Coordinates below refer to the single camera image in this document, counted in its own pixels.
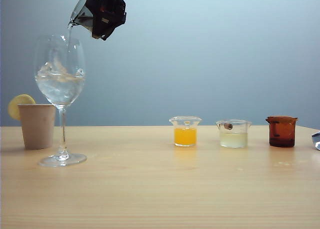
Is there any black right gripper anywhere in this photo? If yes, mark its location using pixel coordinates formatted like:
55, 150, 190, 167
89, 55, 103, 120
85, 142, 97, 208
91, 0, 128, 42

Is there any smoky grey measuring cup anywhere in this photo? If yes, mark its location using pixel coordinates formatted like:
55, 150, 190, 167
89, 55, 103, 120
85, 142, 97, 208
67, 0, 101, 36

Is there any beige paper cup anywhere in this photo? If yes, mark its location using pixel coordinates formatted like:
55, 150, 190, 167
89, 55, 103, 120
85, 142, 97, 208
17, 103, 57, 151

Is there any clear measuring cup orange juice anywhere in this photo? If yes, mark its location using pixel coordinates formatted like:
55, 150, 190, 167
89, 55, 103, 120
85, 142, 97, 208
168, 116, 203, 148

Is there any clear measuring cup pale liquid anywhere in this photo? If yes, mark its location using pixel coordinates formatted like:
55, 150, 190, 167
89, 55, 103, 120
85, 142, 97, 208
215, 119, 253, 149

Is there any amber brown measuring cup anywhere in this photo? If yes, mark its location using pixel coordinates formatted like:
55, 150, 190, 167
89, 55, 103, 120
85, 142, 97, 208
265, 115, 299, 148

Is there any clear wine glass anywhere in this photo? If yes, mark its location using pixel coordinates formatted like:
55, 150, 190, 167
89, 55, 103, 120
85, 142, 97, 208
33, 34, 88, 168

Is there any yellow lemon slice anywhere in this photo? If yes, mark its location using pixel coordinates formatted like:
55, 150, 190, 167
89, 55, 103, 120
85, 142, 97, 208
7, 94, 37, 121

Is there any shiny silver metal object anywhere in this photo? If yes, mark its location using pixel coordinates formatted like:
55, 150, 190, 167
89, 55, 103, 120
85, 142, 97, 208
311, 131, 320, 152

